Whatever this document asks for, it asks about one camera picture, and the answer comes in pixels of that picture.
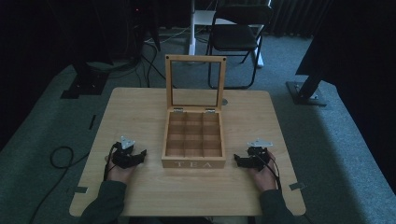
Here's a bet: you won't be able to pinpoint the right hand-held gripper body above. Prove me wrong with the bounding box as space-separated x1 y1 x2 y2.
245 138 274 172

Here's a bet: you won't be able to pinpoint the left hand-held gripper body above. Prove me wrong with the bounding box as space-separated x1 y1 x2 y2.
110 135 140 170

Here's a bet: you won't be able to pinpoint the wooden tea box with lid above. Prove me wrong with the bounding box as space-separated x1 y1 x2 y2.
161 54 227 170

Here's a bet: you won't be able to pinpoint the person's left hand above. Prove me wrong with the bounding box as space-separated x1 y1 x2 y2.
105 154 138 185

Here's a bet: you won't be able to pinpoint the person's right hand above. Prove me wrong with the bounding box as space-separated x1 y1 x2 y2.
247 151 278 192

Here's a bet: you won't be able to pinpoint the black slanted stand, metal base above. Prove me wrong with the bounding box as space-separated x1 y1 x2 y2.
285 69 329 107

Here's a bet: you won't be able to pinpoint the black folding chair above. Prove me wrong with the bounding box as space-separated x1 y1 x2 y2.
205 4 276 91

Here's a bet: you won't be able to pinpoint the dark curtain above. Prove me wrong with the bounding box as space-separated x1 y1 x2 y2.
266 0 332 39

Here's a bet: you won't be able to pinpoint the left hand-held gripper black cable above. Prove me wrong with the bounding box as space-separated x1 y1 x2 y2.
103 143 119 182

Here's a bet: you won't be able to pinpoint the hand-held gripper black cable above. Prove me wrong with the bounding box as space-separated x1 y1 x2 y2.
261 154 283 190
103 143 119 182

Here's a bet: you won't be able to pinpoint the right hand-held gripper black cable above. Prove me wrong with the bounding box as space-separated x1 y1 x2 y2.
261 154 283 190

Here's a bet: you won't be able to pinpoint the black looped floor cable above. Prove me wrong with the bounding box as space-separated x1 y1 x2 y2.
28 146 92 224

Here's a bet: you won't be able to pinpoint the black stand with base plate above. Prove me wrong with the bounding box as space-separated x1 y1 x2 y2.
60 59 110 100

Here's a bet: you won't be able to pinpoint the black floor cables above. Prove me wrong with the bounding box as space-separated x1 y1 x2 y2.
135 36 176 90

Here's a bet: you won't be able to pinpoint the white floor cable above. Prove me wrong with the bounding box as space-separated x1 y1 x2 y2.
145 27 191 45

